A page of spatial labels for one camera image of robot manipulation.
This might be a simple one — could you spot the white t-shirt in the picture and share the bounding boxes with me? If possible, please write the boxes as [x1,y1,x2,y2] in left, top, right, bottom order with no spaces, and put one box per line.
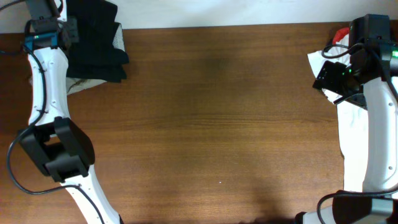
[307,34,368,192]

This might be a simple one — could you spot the red garment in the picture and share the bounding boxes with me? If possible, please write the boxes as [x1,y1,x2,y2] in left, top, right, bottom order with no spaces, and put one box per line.
[332,27,350,44]

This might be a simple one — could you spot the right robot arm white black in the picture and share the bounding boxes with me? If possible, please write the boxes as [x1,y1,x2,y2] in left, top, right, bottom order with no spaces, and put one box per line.
[294,14,397,223]

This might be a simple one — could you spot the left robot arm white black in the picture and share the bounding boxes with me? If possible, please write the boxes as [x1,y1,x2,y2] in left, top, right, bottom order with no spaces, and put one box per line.
[15,1,123,223]

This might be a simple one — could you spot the folded khaki shorts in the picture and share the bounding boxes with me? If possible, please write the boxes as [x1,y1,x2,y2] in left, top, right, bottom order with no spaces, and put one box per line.
[29,77,106,99]

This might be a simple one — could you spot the black shorts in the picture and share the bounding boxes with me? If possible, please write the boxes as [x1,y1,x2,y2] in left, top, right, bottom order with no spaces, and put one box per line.
[67,0,129,83]

